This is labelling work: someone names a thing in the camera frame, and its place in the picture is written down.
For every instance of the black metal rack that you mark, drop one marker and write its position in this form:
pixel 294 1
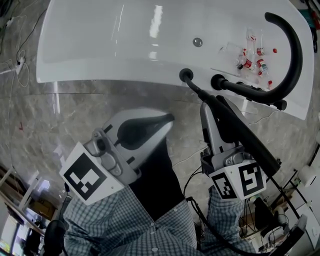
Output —
pixel 297 232

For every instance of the person's checked shirt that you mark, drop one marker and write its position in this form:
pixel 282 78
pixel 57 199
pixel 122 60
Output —
pixel 125 230

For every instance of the person's black trousers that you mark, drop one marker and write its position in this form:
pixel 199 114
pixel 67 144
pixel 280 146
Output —
pixel 157 187

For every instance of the metal bathtub drain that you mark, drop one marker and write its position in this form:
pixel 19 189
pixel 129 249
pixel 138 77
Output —
pixel 197 42

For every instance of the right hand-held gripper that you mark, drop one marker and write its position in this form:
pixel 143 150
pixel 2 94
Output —
pixel 215 145

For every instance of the white roll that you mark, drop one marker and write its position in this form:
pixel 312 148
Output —
pixel 308 175

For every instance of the pile of clear plastic bottles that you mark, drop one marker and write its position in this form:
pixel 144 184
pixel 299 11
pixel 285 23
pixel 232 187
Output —
pixel 247 63

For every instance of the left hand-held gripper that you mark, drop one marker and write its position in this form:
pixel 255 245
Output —
pixel 85 175

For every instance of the white power strip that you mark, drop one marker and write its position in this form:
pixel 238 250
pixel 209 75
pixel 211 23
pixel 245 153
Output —
pixel 10 21
pixel 20 66

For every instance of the person's right forearm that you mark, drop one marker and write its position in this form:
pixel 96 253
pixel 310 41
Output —
pixel 222 215

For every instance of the green and red machine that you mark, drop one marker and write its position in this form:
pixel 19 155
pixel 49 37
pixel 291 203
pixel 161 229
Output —
pixel 307 13

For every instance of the black chair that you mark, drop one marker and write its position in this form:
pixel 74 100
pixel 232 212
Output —
pixel 53 232

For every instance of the black curved faucet spout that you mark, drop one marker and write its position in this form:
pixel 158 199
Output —
pixel 296 62

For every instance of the person's left forearm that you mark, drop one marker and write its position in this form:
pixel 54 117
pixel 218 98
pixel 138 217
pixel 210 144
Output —
pixel 100 212

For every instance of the white bathtub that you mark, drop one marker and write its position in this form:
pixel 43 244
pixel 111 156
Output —
pixel 112 50

